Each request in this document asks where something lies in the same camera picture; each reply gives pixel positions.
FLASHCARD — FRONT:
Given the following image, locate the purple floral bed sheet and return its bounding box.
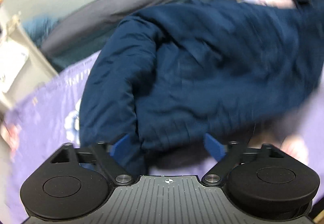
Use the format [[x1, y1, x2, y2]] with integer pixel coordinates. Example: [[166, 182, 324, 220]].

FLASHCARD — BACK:
[[5, 0, 323, 223]]

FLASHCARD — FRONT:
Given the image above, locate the navy blue padded jacket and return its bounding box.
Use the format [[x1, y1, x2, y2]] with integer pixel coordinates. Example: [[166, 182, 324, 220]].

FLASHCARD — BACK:
[[79, 0, 323, 174]]

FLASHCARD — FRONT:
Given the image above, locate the white appliance with panel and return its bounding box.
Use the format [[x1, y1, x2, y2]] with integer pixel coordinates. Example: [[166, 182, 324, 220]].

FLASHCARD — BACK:
[[1, 6, 58, 113]]

